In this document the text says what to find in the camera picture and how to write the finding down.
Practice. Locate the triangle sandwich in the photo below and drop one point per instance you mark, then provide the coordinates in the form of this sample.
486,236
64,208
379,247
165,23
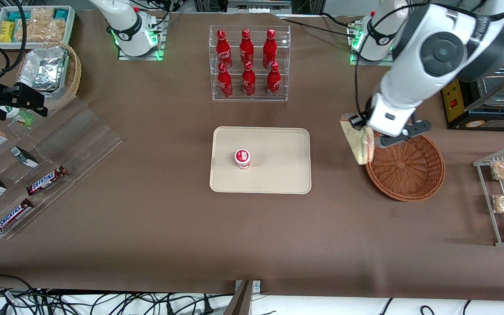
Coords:
361,146

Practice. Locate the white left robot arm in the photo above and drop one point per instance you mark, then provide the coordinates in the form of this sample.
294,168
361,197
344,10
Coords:
444,52

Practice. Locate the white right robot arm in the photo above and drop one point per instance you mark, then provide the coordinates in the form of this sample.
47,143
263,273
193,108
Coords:
125,22

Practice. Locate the light wicker basket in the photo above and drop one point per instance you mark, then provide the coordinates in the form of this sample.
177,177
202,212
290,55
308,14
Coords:
73,74

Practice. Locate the brown wicker basket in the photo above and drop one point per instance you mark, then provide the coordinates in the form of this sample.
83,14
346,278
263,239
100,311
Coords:
409,175

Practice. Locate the cream plastic tray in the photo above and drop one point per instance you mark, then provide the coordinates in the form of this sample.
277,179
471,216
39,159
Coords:
278,166

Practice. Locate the green bottle white cap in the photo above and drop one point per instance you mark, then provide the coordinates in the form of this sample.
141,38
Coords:
18,115

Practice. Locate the aluminium foil container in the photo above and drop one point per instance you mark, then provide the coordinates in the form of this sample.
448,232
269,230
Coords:
44,65

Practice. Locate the yellow snack packet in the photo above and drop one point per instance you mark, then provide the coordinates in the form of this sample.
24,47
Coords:
7,31

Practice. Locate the clear acrylic stepped display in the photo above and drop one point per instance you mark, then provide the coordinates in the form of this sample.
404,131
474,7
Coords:
85,131

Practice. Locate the clear cracker pack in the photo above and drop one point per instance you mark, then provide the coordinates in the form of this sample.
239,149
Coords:
37,33
40,15

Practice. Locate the teal snack packet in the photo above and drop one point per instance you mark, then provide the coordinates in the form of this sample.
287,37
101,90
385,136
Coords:
15,16
61,14

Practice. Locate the Snickers chocolate bar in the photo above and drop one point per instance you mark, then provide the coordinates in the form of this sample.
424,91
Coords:
11,217
46,180

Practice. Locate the black warming display appliance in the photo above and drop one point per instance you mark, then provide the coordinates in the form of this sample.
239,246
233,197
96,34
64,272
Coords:
475,118

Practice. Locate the white plastic crate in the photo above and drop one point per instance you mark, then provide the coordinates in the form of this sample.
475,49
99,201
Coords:
71,22

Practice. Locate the red cola bottle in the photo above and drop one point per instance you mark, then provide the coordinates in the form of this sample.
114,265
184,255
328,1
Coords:
248,81
270,47
222,48
273,82
246,46
225,83

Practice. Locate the clear acrylic bottle rack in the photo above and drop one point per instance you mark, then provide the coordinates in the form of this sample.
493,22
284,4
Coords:
258,94

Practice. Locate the red white yogurt cup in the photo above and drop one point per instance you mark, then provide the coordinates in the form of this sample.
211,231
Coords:
242,158

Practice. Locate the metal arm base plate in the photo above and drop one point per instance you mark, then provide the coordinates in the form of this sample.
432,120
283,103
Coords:
353,43
159,49

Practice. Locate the aluminium frame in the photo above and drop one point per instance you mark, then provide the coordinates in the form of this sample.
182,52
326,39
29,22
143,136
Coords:
256,6

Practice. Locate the aluminium profile bracket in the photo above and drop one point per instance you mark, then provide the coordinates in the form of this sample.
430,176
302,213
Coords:
243,302

